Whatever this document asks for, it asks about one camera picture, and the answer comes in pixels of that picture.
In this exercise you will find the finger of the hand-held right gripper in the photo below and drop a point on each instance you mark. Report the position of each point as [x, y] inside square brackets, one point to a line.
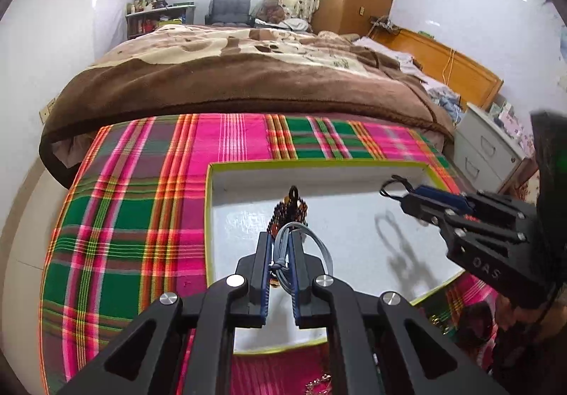
[443, 196]
[432, 211]

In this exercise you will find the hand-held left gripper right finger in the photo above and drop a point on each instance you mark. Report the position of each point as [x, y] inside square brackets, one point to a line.
[296, 308]

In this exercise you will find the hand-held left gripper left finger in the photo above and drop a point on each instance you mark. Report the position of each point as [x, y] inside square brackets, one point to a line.
[264, 284]

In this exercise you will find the yellow-green shallow box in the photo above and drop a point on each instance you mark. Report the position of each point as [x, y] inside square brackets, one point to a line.
[354, 200]

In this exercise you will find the grey drawer nightstand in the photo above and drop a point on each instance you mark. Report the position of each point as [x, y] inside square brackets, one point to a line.
[483, 147]

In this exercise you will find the clutter of small boxes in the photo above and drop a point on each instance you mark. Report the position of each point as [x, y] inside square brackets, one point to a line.
[509, 120]

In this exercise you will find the white blue bedding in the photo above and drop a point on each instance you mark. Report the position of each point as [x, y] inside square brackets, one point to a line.
[438, 93]

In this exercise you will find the wooden bed headboard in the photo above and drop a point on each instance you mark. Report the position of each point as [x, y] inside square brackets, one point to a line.
[465, 71]

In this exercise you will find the pink green plaid cloth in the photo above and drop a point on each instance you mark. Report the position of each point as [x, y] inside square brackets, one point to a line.
[133, 222]

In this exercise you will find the power strip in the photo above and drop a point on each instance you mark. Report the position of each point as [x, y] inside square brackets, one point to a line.
[385, 25]

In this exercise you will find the brown beige blanket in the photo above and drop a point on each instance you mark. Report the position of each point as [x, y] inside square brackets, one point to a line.
[221, 80]

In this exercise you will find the white pillow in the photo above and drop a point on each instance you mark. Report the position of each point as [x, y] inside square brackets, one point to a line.
[297, 25]

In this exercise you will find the brown teddy bear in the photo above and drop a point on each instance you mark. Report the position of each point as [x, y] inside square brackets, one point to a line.
[272, 7]

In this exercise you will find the dark grey armchair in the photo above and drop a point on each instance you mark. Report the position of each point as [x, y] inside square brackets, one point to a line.
[230, 7]

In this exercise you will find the white low shelf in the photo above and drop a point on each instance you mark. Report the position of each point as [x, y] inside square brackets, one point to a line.
[150, 25]

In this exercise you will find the wall socket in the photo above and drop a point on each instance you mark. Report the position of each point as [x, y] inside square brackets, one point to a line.
[48, 109]

